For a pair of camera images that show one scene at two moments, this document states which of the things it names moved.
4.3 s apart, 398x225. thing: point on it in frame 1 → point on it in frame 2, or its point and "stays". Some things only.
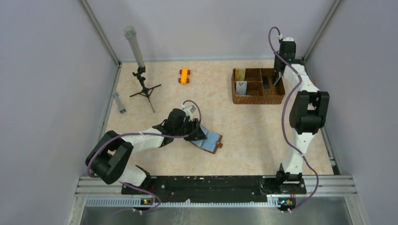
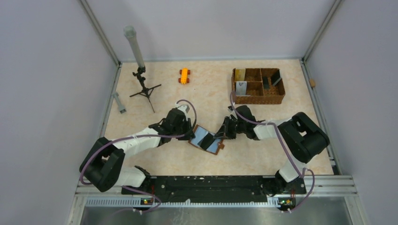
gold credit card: [240, 74] stays
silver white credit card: [241, 87] stays
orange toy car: [183, 80] stays
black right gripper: [276, 56] → [224, 131]
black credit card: [265, 82] → [206, 141]
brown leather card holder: [214, 140] stays
